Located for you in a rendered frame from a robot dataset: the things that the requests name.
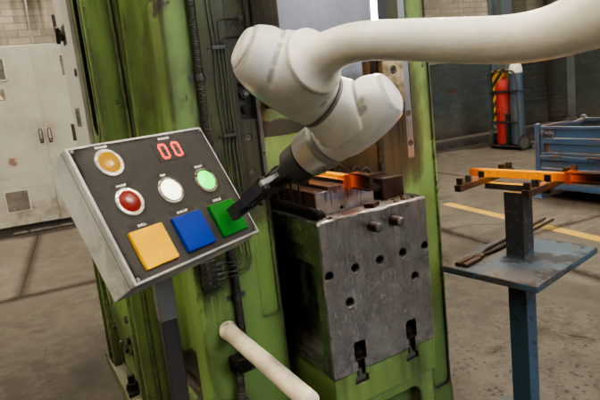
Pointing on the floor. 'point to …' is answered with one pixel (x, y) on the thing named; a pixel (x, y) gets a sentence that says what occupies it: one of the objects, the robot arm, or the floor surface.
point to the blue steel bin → (569, 149)
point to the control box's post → (170, 339)
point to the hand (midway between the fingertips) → (241, 206)
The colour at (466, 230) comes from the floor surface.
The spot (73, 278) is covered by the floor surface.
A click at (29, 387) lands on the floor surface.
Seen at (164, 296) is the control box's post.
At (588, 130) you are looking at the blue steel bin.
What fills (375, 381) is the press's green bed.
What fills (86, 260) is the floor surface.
